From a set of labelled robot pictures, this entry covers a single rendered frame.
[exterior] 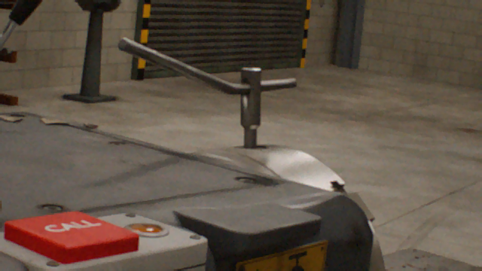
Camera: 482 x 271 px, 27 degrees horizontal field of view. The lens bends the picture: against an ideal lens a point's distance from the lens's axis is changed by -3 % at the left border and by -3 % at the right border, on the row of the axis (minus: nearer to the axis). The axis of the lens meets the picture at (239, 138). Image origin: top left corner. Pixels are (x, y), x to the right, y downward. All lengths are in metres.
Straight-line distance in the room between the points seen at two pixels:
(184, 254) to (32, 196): 0.14
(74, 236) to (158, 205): 0.15
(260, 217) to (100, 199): 0.11
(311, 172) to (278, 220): 0.35
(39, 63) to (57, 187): 9.90
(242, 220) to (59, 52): 10.18
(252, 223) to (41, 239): 0.18
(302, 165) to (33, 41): 9.52
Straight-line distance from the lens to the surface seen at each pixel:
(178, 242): 0.63
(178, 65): 0.96
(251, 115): 1.08
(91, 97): 9.93
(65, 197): 0.73
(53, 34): 10.75
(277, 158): 1.06
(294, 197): 0.79
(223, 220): 0.70
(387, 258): 1.72
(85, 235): 0.59
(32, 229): 0.60
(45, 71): 10.73
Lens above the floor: 1.43
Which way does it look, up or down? 10 degrees down
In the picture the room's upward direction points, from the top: 6 degrees clockwise
